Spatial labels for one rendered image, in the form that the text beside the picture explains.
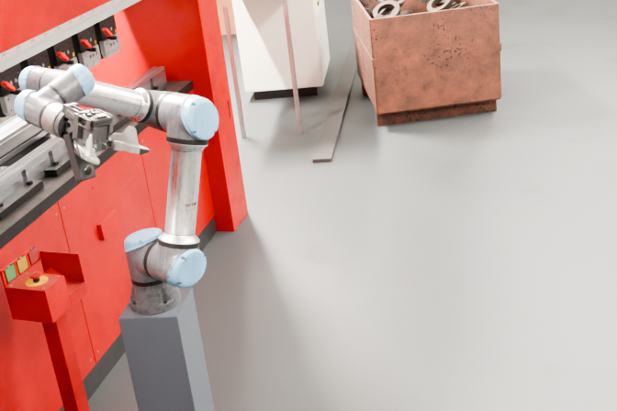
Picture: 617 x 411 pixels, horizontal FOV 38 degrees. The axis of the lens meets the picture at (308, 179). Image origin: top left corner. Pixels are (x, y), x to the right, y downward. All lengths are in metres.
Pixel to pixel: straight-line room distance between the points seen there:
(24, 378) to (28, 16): 1.35
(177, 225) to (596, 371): 1.83
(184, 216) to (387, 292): 1.85
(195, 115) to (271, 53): 4.67
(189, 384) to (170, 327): 0.20
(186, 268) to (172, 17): 2.34
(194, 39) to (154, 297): 2.21
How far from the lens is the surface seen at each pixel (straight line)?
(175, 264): 2.49
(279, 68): 7.10
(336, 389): 3.57
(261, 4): 7.00
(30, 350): 3.41
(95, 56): 4.02
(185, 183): 2.48
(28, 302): 3.02
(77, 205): 3.63
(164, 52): 4.71
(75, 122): 2.07
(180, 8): 4.62
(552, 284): 4.20
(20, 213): 3.35
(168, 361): 2.73
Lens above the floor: 2.07
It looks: 22 degrees down
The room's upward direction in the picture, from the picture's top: 7 degrees counter-clockwise
